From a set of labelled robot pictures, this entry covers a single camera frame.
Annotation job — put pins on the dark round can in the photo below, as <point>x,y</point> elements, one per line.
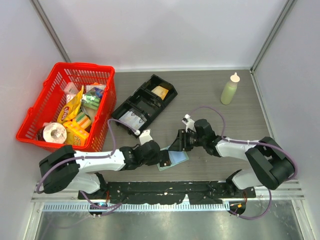
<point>40,135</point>

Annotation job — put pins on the green squeeze bottle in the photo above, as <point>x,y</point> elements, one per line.
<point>230,89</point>

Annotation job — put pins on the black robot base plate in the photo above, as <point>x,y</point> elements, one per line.
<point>169,192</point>

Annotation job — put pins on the yellow snack bag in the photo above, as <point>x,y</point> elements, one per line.
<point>71,109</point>

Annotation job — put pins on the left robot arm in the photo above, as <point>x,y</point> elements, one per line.
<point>69,169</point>

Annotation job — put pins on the green leather card holder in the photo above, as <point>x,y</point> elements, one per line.
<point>176,157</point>

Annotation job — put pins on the green sponge pack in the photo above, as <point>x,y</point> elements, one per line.
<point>91,100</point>

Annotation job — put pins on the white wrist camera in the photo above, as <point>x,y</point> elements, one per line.
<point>189,123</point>
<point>145,136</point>

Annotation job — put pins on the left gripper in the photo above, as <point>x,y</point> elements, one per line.
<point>154,161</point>

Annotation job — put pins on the green yellow sponge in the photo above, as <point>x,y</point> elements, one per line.
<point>83,120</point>

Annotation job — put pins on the white credit card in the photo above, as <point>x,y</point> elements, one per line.
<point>138,121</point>

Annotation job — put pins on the aluminium front rail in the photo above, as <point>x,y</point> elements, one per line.
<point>73,201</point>

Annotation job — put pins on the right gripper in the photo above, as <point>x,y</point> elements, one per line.
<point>181,142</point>

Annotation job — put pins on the dark credit card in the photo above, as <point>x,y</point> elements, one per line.
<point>165,160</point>

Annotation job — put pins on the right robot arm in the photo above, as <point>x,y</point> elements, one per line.
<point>270,166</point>

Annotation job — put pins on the white card in tray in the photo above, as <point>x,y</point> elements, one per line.
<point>125,118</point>

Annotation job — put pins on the tan card in tray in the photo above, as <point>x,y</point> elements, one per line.
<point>160,91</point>

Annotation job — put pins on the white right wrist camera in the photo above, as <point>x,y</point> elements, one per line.
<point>189,123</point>

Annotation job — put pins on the toilet paper roll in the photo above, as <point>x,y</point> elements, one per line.
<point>55,133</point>

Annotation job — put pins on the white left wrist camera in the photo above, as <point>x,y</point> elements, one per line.
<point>145,136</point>

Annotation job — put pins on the black plastic organizer tray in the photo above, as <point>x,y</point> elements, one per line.
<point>145,104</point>

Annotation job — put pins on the white small packet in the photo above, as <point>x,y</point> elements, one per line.
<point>70,89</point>

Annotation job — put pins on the red plastic shopping basket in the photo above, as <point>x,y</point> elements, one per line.
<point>52,99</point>

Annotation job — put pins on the yellow cracker box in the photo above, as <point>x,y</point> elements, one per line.
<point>76,135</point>

